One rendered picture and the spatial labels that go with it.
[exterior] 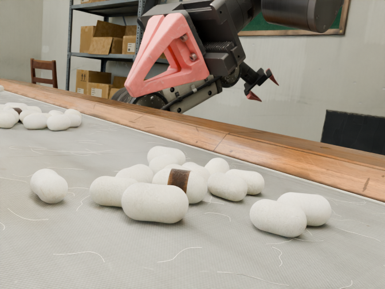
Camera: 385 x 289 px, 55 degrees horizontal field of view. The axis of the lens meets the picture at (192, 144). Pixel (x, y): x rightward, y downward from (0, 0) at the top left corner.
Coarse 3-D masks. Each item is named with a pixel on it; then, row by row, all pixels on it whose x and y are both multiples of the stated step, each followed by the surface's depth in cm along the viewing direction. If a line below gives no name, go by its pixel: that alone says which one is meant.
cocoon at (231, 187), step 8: (216, 176) 27; (224, 176) 27; (232, 176) 26; (208, 184) 27; (216, 184) 26; (224, 184) 26; (232, 184) 26; (240, 184) 26; (216, 192) 27; (224, 192) 26; (232, 192) 26; (240, 192) 26; (232, 200) 26
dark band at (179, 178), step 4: (172, 168) 25; (172, 172) 24; (176, 172) 24; (180, 172) 24; (184, 172) 25; (188, 172) 25; (172, 176) 24; (176, 176) 24; (180, 176) 24; (184, 176) 24; (188, 176) 24; (168, 180) 24; (172, 180) 24; (176, 180) 24; (180, 180) 24; (184, 180) 24; (168, 184) 24; (172, 184) 24; (176, 184) 24; (180, 184) 24; (184, 184) 24; (180, 188) 24; (184, 188) 24; (184, 192) 24
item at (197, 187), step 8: (160, 176) 24; (168, 176) 24; (192, 176) 24; (200, 176) 25; (160, 184) 24; (192, 184) 24; (200, 184) 24; (192, 192) 24; (200, 192) 24; (192, 200) 24; (200, 200) 24
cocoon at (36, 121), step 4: (28, 116) 47; (32, 116) 47; (36, 116) 47; (40, 116) 48; (44, 116) 48; (24, 120) 47; (28, 120) 47; (32, 120) 47; (36, 120) 47; (40, 120) 48; (44, 120) 48; (24, 124) 47; (28, 124) 47; (32, 124) 47; (36, 124) 47; (40, 124) 48; (44, 124) 48; (28, 128) 47; (32, 128) 47; (36, 128) 48; (40, 128) 48
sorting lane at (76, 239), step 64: (0, 128) 46; (128, 128) 58; (0, 192) 23; (320, 192) 32; (0, 256) 16; (64, 256) 16; (128, 256) 17; (192, 256) 17; (256, 256) 18; (320, 256) 19; (384, 256) 20
